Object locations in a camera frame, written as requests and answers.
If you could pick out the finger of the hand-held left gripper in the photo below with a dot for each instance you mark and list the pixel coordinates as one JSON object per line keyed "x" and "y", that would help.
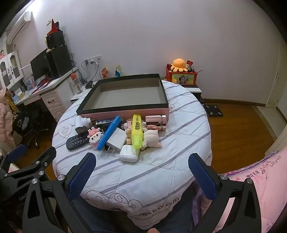
{"x": 14, "y": 154}
{"x": 44, "y": 158}

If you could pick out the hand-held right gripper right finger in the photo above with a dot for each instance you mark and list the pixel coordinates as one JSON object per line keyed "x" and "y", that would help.
{"x": 203, "y": 177}

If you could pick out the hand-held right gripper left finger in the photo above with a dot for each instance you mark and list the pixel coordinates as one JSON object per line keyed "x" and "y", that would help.
{"x": 81, "y": 175}

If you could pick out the black remote control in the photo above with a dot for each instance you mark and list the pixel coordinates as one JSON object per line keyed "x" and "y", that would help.
{"x": 76, "y": 141}

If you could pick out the small pink kitty block figure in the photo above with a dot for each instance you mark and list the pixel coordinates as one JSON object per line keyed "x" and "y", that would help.
{"x": 95, "y": 136}

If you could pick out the white charger plug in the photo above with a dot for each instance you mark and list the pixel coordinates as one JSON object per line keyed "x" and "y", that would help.
{"x": 115, "y": 140}

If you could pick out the white cat-ear cup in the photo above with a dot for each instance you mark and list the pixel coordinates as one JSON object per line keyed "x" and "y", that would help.
{"x": 81, "y": 123}

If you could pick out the white earbuds case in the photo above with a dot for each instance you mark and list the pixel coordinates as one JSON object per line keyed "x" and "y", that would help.
{"x": 128, "y": 153}

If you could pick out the long blue box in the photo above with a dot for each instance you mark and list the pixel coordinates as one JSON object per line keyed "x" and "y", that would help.
{"x": 109, "y": 132}

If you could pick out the pig doll figure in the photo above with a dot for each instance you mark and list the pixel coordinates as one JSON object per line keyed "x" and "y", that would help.
{"x": 150, "y": 137}

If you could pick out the large pink block figure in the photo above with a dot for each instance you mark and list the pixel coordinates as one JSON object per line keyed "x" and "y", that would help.
{"x": 126, "y": 126}

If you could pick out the yellow highlighter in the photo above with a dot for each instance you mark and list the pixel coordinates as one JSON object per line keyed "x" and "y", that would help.
{"x": 137, "y": 132}

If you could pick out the rose gold bottle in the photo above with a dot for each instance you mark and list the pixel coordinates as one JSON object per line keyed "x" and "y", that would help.
{"x": 155, "y": 121}

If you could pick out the pink box with black rim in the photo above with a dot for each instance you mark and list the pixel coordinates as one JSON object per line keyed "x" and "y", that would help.
{"x": 125, "y": 114}

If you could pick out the black white patterned cloth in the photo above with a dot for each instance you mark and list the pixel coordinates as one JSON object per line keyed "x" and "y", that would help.
{"x": 21, "y": 123}

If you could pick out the black office chair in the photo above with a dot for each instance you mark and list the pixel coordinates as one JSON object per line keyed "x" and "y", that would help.
{"x": 35, "y": 125}

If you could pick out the pink jacket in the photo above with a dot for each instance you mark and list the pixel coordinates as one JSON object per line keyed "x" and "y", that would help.
{"x": 5, "y": 116}

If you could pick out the small dark blue box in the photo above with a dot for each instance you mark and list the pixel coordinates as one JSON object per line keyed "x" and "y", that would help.
{"x": 102, "y": 122}

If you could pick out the white desk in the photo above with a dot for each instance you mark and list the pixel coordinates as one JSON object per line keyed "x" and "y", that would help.
{"x": 53, "y": 100}

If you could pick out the pink printed blanket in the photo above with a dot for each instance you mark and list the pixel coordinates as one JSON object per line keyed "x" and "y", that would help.
{"x": 264, "y": 186}

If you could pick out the black bathroom scale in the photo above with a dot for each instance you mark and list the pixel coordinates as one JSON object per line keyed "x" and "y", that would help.
{"x": 213, "y": 111}

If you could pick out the blue box on desk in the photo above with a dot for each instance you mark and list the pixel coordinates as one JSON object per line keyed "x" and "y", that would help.
{"x": 29, "y": 82}

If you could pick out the white glass-door cabinet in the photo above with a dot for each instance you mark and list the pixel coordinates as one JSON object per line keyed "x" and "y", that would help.
{"x": 10, "y": 67}

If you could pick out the black computer monitor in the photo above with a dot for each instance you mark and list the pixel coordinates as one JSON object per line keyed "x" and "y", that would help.
{"x": 39, "y": 65}

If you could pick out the black speakers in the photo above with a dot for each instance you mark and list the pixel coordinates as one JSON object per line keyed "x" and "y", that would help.
{"x": 59, "y": 62}

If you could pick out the red printed toy box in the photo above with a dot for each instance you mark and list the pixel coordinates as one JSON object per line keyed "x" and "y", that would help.
{"x": 182, "y": 78}

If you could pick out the red snack bag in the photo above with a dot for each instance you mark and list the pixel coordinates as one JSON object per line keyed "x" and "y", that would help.
{"x": 105, "y": 72}

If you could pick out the blue white snack bag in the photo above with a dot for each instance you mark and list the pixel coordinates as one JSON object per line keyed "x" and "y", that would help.
{"x": 118, "y": 72}

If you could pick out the orange octopus plush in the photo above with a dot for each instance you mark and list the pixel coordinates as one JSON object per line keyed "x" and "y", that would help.
{"x": 178, "y": 63}

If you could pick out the black case on tower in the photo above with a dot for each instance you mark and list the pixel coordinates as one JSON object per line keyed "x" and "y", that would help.
{"x": 56, "y": 40}

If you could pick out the white door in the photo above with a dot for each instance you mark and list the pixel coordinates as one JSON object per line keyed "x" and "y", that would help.
{"x": 277, "y": 78}

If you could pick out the white air conditioner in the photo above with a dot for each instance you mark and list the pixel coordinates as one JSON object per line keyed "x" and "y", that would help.
{"x": 19, "y": 26}

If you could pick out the red triangular flag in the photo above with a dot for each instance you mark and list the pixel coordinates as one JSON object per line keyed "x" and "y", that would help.
{"x": 53, "y": 26}

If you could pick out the white wall outlet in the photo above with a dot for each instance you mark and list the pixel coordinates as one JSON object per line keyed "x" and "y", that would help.
{"x": 92, "y": 60}

